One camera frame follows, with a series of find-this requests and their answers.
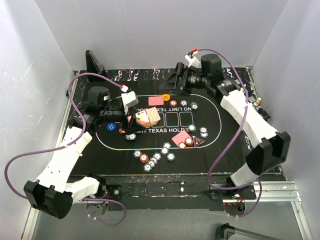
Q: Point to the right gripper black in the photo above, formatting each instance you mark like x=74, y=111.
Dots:
x=171, y=83

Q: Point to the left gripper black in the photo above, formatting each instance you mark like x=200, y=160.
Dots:
x=131, y=126

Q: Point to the red chips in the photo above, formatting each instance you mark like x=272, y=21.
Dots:
x=173, y=103
x=122, y=131
x=188, y=142

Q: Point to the red playing card deck box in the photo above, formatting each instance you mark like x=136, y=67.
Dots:
x=148, y=117

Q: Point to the green chips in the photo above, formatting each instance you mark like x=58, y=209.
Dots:
x=194, y=106

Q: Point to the red backed playing card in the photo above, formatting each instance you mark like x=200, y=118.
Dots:
x=156, y=100

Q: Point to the red poker chip stack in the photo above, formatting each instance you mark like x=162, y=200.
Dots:
x=144, y=158

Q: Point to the blue poker chip stack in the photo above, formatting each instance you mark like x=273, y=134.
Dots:
x=152, y=162

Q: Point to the green poker chip stack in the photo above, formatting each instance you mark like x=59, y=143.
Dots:
x=170, y=157

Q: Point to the black triangular dealer button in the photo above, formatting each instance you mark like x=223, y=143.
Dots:
x=197, y=141

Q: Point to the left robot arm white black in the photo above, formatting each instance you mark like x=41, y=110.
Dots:
x=50, y=192

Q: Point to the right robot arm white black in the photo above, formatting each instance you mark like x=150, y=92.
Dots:
x=270, y=147

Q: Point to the yellow round blind button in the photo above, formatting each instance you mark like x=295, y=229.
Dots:
x=166, y=97

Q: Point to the blue round blind button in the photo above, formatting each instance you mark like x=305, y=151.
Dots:
x=111, y=126

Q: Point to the black poker felt mat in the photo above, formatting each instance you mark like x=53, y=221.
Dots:
x=115, y=155

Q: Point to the black card shoe holder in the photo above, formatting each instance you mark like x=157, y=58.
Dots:
x=93, y=65

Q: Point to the black silver chess board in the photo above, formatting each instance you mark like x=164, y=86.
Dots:
x=259, y=109

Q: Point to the black case bottom corner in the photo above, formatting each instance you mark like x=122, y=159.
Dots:
x=228, y=232

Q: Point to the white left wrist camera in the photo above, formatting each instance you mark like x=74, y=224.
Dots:
x=129, y=99

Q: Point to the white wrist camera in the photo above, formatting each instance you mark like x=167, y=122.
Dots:
x=129, y=99
x=192, y=60

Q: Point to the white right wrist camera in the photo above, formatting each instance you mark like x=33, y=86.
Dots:
x=192, y=60

